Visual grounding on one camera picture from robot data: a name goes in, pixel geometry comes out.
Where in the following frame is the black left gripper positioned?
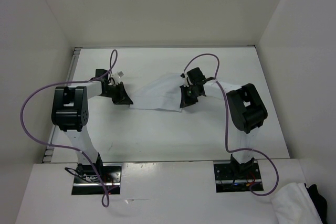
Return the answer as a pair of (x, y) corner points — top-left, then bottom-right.
(101, 81), (133, 104)

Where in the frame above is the white skirt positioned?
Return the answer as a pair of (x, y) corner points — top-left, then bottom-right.
(130, 73), (184, 112)

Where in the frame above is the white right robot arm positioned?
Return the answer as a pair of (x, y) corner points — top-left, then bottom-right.
(180, 67), (268, 179)

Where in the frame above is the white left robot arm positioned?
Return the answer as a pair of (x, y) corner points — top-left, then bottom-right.
(51, 69), (133, 182)

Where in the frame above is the white cloth pile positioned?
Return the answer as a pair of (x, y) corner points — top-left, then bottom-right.
(271, 183), (322, 224)

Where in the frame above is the black cloth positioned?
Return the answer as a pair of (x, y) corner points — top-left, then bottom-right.
(307, 184), (328, 224)

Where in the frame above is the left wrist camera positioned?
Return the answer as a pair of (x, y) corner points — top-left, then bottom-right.
(109, 71), (124, 86)

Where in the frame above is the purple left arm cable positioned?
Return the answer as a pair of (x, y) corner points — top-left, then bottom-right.
(20, 49), (121, 207)

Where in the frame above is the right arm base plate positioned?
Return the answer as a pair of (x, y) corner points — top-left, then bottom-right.
(213, 161), (264, 193)

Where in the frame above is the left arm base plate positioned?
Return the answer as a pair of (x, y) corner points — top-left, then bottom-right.
(65, 163), (122, 196)

